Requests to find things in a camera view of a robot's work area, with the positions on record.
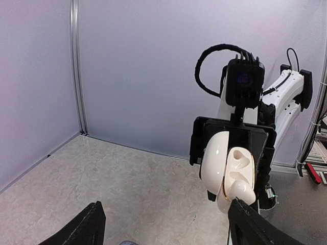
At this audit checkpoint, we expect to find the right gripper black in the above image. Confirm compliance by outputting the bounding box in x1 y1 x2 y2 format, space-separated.
190 117 276 202

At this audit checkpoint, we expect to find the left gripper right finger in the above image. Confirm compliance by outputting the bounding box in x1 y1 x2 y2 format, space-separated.
228 198 301 245

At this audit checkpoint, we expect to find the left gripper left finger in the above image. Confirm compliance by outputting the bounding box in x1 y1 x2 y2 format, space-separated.
41 201 106 245

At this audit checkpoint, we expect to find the white earbud charging case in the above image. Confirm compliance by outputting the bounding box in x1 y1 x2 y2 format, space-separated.
200 131 255 214

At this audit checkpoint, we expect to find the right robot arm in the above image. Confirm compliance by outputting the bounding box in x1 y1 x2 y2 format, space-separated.
190 64 312 213

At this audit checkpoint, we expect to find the blue-grey earbud case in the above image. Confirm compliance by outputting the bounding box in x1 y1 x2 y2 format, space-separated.
119 240 138 245

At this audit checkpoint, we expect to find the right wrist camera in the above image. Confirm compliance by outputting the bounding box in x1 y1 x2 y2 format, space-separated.
225 53 265 109

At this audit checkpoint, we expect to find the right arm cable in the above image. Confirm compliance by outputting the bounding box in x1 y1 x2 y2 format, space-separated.
194 43 245 97

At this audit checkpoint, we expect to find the left aluminium frame post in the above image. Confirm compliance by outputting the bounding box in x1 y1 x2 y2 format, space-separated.
69 0 88 135

